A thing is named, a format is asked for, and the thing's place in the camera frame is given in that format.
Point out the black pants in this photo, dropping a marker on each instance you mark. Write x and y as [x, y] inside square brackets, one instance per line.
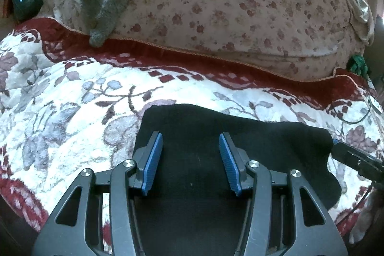
[192, 136]

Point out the green cloth bundle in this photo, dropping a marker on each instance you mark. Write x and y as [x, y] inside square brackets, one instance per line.
[357, 64]

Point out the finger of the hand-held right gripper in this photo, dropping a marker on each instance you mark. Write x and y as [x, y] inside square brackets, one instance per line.
[357, 158]

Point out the beige floral pillow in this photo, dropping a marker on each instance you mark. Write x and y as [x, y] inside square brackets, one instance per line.
[240, 10]

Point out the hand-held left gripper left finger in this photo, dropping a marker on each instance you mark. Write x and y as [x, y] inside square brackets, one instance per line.
[153, 163]

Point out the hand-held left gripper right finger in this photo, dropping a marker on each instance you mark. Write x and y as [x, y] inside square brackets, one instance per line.
[229, 163]

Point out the red white floral blanket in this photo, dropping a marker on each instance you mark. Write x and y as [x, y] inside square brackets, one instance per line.
[75, 100]

